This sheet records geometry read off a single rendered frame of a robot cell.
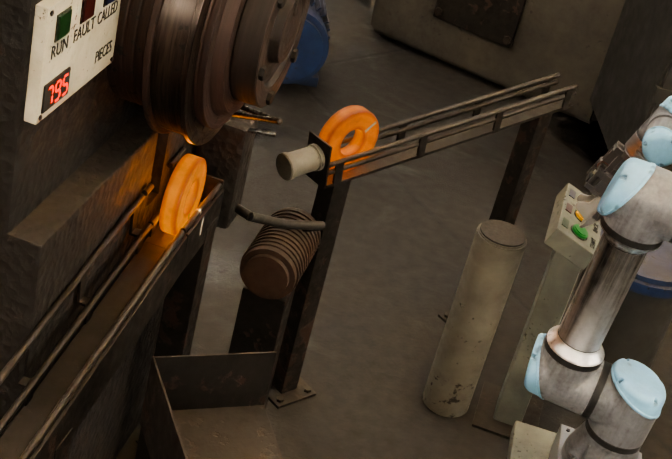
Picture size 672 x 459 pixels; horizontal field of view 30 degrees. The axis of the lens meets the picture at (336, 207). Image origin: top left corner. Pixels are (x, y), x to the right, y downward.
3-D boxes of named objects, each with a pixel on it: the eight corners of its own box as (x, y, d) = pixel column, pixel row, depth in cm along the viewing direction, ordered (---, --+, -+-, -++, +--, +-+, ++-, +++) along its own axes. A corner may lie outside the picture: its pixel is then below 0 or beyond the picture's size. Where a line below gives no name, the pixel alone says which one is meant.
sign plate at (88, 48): (22, 121, 178) (35, 4, 169) (101, 58, 200) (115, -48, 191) (37, 126, 177) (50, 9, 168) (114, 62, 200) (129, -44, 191)
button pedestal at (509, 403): (469, 432, 309) (544, 224, 278) (485, 377, 330) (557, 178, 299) (531, 454, 307) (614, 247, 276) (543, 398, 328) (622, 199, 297)
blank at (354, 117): (327, 178, 279) (336, 186, 277) (306, 136, 267) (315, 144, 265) (378, 133, 282) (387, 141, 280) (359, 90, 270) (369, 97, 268)
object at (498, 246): (417, 408, 313) (474, 236, 287) (427, 381, 323) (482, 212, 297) (463, 424, 311) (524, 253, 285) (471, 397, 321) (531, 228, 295)
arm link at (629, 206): (582, 431, 241) (699, 202, 212) (510, 398, 243) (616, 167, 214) (593, 395, 251) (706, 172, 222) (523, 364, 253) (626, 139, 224)
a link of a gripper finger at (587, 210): (563, 214, 281) (589, 185, 276) (584, 229, 281) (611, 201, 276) (562, 220, 278) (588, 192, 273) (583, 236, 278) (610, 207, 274)
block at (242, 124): (178, 216, 259) (197, 114, 247) (192, 199, 266) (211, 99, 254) (226, 232, 258) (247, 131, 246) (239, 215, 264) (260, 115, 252)
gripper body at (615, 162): (584, 174, 279) (619, 135, 273) (615, 196, 280) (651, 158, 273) (581, 188, 273) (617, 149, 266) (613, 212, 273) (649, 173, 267)
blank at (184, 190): (163, 180, 222) (180, 186, 222) (195, 137, 235) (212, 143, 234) (154, 247, 231) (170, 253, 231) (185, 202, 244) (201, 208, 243)
